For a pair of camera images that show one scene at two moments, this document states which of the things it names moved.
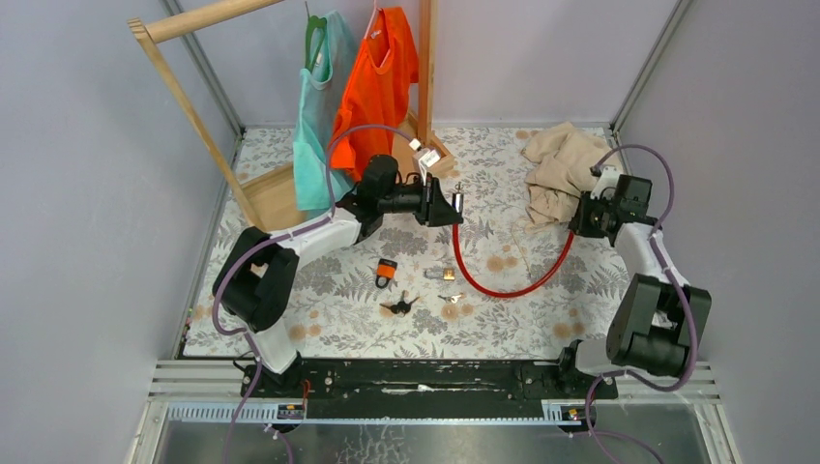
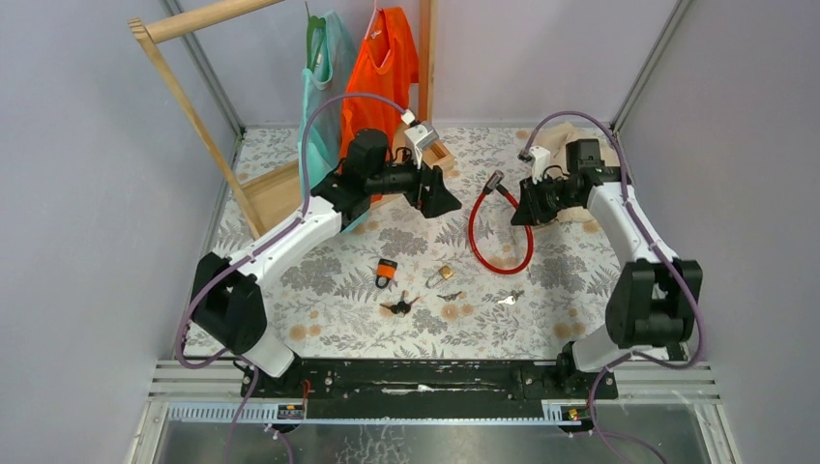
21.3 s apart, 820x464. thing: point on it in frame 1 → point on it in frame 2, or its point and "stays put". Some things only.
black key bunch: (401, 306) stays put
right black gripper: (577, 224) → (529, 211)
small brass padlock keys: (453, 299) stays put
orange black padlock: (386, 269) stays put
